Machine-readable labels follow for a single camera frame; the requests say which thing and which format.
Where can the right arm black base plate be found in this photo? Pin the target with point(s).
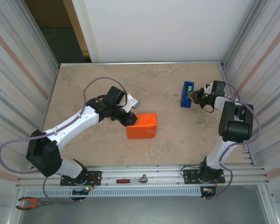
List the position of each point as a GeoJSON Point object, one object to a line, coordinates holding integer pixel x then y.
{"type": "Point", "coordinates": [189, 177]}

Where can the orange wrapping paper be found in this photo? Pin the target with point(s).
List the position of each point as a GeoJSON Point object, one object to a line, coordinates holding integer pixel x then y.
{"type": "Point", "coordinates": [140, 130]}

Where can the wide aluminium frame rail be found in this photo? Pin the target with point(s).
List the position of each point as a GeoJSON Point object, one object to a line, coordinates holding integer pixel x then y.
{"type": "Point", "coordinates": [165, 173]}

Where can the yellow power connector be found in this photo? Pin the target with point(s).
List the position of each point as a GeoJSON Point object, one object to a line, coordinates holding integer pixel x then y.
{"type": "Point", "coordinates": [90, 187]}
{"type": "Point", "coordinates": [210, 190]}

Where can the green tape roll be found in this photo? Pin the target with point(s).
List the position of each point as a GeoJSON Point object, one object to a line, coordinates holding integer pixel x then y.
{"type": "Point", "coordinates": [189, 88]}

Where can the blue tape dispenser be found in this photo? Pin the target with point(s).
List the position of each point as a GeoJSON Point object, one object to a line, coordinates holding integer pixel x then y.
{"type": "Point", "coordinates": [184, 100]}

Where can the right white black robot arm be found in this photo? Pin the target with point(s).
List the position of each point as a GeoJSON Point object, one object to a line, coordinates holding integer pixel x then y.
{"type": "Point", "coordinates": [235, 126]}

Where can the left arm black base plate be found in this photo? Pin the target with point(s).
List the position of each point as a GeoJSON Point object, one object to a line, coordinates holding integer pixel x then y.
{"type": "Point", "coordinates": [98, 173]}

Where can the narrow aluminium frame rail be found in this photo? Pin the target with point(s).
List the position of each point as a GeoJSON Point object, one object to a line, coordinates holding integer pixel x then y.
{"type": "Point", "coordinates": [142, 63]}

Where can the aluminium side frame rail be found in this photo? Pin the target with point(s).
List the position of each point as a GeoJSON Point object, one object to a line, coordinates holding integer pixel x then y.
{"type": "Point", "coordinates": [226, 77]}

